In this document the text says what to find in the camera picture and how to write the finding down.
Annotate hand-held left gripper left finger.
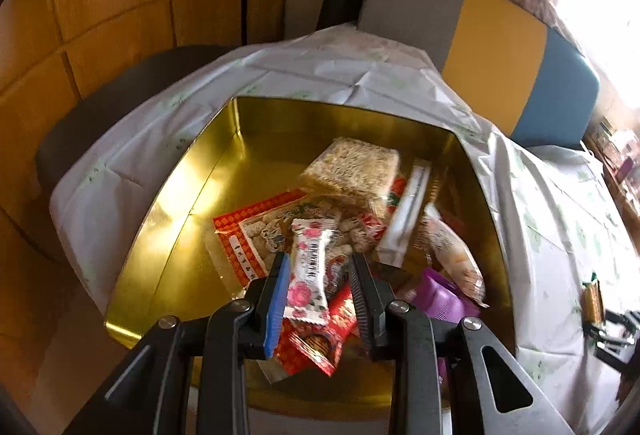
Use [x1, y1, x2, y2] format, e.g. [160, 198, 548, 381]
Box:
[62, 252, 292, 435]

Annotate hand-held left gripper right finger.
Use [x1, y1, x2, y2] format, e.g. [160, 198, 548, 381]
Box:
[350, 253, 576, 435]

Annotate striped wafer packet green end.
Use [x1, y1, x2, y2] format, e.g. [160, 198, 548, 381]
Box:
[581, 279, 606, 327]

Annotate red candy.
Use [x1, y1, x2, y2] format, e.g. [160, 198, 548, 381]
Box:
[324, 254, 355, 300]

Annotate white rose print snack packet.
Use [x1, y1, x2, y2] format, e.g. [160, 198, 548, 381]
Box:
[282, 218, 335, 327]

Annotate purple snack packet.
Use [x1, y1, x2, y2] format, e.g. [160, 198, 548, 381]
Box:
[397, 266, 485, 333]

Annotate red orange snack bag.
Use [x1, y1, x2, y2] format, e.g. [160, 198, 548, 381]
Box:
[212, 190, 401, 377]

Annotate large clear pink-print snack packet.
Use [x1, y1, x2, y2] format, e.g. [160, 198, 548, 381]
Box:
[422, 204, 488, 308]

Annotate long white snack packet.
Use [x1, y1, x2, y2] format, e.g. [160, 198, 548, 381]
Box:
[376, 159, 433, 267]

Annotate gold tin box maroon sides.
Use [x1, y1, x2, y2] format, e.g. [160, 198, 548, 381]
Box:
[104, 96, 516, 416]

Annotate pale rice cracker packet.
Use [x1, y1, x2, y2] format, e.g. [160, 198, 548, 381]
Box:
[299, 137, 402, 203]

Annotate white tablecloth green cloud print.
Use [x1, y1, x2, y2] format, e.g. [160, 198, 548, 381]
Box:
[50, 22, 640, 435]

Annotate wooden side table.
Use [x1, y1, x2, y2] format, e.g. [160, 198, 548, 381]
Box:
[582, 115, 640, 236]

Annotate dark grey round stool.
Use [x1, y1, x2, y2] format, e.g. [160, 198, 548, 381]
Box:
[34, 46, 236, 261]

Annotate grey yellow blue headboard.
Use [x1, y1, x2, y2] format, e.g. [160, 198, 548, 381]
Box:
[357, 0, 601, 150]

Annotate window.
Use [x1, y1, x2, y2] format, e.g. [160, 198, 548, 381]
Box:
[555, 0, 640, 86]

